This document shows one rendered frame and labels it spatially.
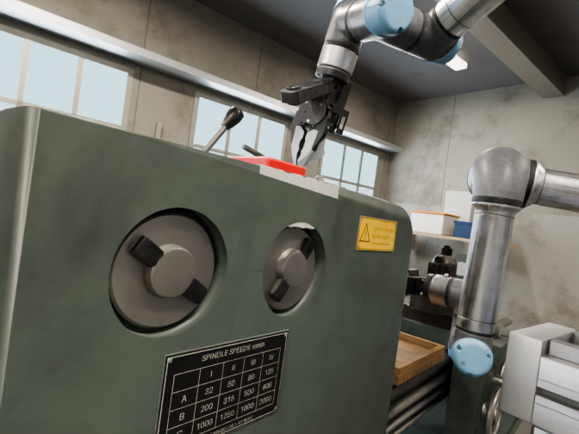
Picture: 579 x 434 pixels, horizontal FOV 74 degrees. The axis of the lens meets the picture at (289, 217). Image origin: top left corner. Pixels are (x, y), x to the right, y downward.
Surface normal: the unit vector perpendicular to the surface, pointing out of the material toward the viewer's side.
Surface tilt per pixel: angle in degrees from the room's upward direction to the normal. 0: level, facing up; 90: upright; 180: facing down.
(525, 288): 90
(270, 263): 90
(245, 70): 90
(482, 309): 90
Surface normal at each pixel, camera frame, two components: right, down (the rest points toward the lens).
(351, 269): 0.75, 0.11
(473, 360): -0.37, -0.04
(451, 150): -0.76, -0.10
